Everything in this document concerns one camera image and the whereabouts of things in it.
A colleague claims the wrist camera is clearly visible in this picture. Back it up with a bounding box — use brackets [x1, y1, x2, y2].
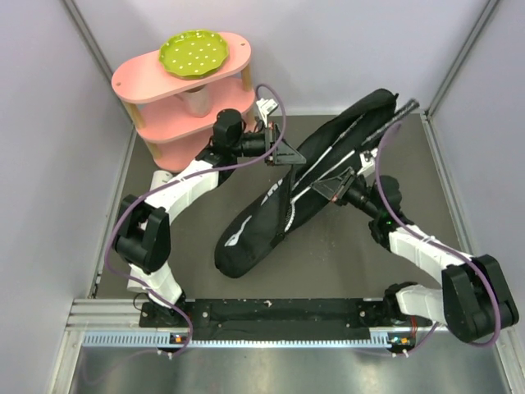
[255, 98, 279, 127]
[357, 148, 377, 177]

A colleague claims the pink cup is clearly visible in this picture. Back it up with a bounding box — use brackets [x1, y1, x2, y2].
[179, 85, 212, 118]

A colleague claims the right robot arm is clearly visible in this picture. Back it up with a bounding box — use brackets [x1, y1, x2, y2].
[313, 170, 519, 343]

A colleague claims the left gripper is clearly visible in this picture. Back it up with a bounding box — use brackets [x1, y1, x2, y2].
[231, 121, 306, 166]

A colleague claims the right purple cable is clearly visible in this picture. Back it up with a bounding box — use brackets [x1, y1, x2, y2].
[375, 121, 504, 356]

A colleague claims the green dotted plate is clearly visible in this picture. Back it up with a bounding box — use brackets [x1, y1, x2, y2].
[157, 30, 230, 80]

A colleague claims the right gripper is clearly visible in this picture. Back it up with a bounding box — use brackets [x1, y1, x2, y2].
[312, 167, 381, 219]

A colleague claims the pink three-tier shelf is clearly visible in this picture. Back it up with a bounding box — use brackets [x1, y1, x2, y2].
[112, 32, 255, 172]

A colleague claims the black Crossway racket bag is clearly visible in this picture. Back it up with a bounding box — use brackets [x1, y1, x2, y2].
[214, 88, 398, 278]

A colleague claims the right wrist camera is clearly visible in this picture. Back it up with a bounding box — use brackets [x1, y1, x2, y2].
[357, 148, 377, 177]

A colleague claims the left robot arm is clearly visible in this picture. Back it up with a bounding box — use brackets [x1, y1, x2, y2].
[112, 108, 306, 326]

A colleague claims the purple cable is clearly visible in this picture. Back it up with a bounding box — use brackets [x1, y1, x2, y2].
[104, 84, 286, 356]
[375, 121, 504, 356]

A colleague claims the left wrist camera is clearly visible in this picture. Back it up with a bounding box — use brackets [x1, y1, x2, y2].
[255, 98, 279, 127]

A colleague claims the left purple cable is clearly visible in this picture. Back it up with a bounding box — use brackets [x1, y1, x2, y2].
[104, 84, 286, 356]

